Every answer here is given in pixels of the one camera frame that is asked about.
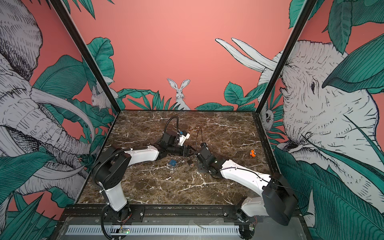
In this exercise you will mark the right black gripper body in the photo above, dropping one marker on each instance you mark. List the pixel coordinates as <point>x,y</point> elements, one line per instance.
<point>202,168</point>

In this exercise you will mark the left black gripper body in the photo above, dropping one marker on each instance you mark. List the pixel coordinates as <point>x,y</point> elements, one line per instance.
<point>177,150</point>

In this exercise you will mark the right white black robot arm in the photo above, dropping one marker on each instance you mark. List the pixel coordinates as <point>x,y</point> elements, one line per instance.
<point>276,199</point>

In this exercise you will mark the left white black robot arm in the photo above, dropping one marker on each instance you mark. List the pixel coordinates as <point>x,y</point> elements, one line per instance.
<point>110,167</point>

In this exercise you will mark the left blue padlock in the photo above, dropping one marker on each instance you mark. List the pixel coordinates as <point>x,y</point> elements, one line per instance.
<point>173,163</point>

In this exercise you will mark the orange small object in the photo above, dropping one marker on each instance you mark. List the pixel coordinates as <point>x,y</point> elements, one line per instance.
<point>253,153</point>

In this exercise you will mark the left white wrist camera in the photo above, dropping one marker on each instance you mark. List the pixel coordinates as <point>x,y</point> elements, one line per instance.
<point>183,136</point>

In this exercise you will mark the black front mounting rail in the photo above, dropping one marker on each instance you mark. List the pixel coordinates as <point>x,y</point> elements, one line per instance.
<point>135,213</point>

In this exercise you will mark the white slotted cable duct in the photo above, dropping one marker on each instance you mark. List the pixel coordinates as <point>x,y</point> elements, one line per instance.
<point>141,230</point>

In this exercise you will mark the left black frame post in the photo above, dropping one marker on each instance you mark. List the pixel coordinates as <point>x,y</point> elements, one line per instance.
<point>64,16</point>

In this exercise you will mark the black frame post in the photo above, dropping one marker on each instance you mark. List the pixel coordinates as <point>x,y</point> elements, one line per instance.
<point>299,25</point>
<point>64,16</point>

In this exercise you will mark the right black frame post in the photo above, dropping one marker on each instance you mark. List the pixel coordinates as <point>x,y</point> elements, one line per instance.
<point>299,25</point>

